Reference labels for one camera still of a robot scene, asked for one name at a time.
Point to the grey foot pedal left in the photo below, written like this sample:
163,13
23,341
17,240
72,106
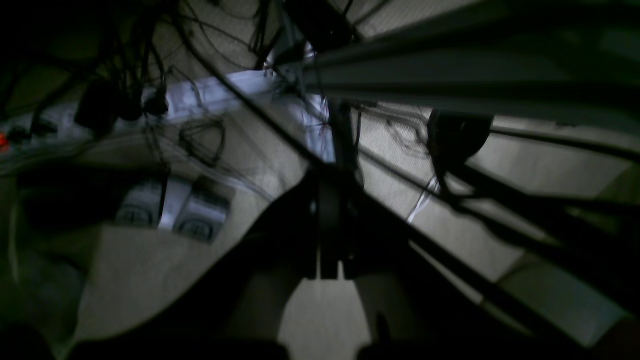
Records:
142,205

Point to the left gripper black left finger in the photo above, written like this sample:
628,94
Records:
234,311

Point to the grey power strip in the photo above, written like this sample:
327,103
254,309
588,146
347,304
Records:
175,103

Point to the black office chair base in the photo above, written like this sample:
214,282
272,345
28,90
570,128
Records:
578,186

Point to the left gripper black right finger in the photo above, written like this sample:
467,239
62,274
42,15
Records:
422,303

